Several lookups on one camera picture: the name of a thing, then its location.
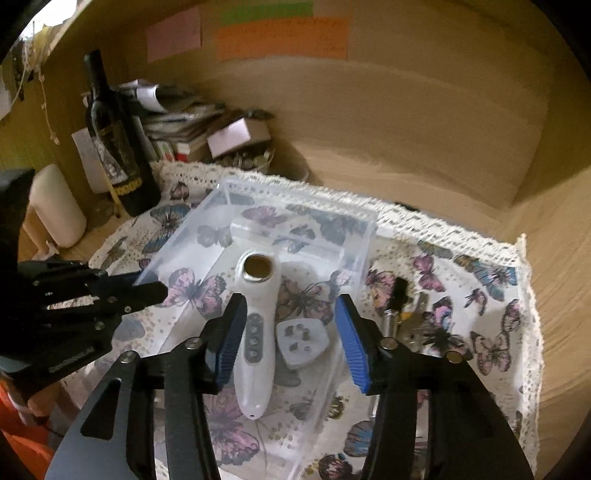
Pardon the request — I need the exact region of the person's left forearm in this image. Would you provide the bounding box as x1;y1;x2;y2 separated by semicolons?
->
0;379;58;480

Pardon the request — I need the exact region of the small white cardboard box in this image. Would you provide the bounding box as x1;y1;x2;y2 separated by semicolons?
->
206;117;274;160

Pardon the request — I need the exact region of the clear plastic box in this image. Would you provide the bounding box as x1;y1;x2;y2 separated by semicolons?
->
137;178;380;480

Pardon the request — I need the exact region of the white plug adapter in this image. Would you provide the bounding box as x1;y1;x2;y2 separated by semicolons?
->
275;319;334;371

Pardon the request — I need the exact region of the orange sticky note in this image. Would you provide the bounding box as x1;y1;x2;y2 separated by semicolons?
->
215;17;350;61

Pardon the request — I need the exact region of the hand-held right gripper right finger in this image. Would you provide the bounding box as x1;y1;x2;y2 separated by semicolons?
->
334;292;539;480

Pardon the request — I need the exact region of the butterfly print lace cloth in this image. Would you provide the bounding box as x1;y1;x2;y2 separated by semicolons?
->
87;159;542;480

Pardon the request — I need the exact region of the bunch of metal keys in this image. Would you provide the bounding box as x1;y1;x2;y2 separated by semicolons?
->
398;294;465;357

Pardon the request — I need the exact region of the white handwritten paper note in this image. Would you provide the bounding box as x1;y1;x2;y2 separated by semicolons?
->
71;128;115;195

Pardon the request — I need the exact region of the white pillar candle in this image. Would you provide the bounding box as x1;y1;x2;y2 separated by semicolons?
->
30;164;88;250

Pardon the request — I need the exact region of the pink sticky note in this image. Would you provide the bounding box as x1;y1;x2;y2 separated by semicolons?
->
146;6;204;64

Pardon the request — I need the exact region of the pile of papers and magazines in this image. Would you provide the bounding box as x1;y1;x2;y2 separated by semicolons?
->
111;78;228;163

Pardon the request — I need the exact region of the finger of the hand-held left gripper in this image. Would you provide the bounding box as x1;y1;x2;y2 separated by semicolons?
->
16;259;160;296
18;281;169;386

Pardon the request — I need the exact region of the hanging bead string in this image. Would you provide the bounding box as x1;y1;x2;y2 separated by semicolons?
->
13;28;62;145

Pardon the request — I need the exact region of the green sticky note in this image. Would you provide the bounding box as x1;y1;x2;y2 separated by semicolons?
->
219;2;315;25

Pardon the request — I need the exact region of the dark wine bottle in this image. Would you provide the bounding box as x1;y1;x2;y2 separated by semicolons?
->
83;50;162;217

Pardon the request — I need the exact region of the white handheld massager device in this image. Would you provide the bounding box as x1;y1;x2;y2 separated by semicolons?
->
233;251;283;422

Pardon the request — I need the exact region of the black cylindrical charger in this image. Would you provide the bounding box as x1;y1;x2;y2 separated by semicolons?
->
381;277;413;334

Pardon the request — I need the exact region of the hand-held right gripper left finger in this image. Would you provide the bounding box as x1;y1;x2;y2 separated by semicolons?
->
46;291;248;480

